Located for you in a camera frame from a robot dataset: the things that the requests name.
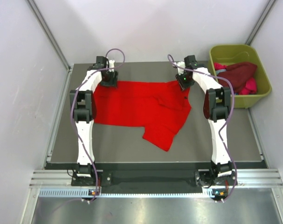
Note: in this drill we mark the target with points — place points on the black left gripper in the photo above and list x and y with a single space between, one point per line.
112 82

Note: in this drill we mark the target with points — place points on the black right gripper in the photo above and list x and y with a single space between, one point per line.
183 86

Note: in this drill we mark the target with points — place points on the red t shirt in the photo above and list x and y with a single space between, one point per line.
160 108

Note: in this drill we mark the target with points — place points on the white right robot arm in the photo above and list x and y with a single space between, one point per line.
217 110

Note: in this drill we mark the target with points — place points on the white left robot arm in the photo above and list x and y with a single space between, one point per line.
83 113

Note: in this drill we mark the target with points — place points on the olive green plastic bin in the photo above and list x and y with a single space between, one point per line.
241 66

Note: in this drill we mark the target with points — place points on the maroon shirt in bin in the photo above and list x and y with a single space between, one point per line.
236 75

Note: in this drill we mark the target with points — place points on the pink shirt in bin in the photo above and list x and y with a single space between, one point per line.
248 86

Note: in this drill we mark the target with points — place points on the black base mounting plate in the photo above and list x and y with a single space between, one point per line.
156 178

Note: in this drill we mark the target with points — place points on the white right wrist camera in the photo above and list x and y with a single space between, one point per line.
180 66

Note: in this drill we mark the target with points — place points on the aluminium frame post left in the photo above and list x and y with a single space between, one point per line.
43 24

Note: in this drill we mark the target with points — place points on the aluminium frame post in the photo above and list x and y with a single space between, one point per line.
43 24
261 20

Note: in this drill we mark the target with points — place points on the aluminium frame post right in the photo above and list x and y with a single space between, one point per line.
261 20

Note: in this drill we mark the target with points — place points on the aluminium front rail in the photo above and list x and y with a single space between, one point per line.
56 183

